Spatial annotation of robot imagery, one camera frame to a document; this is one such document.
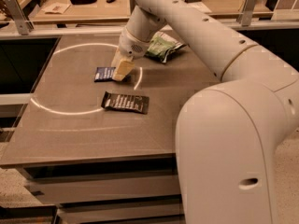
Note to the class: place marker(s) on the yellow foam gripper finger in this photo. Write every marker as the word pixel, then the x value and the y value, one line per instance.
pixel 116 59
pixel 122 69

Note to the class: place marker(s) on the blue rxbar blueberry wrapper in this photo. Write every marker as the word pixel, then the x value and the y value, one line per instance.
pixel 104 74

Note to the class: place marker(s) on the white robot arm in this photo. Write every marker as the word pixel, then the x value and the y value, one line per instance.
pixel 227 134

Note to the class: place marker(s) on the black rxbar wrapper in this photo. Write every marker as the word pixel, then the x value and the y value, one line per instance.
pixel 126 102

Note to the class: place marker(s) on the green chip bag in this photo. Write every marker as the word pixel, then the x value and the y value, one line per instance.
pixel 162 46

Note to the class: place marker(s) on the black cloth bundle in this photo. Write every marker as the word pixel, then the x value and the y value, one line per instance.
pixel 82 2

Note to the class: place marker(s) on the white paper sheet left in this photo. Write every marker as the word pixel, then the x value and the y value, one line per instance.
pixel 56 8

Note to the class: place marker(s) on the grey drawer cabinet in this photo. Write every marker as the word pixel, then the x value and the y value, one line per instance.
pixel 130 191

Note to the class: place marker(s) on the middle metal bracket post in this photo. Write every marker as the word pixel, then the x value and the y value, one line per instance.
pixel 131 5

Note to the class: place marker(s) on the metal bracket post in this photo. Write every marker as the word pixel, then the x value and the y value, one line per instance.
pixel 246 13
pixel 131 5
pixel 22 22

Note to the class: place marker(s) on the left metal bracket post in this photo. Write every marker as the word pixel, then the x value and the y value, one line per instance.
pixel 22 22

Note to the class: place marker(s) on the right metal bracket post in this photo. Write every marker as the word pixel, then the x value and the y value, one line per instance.
pixel 246 13

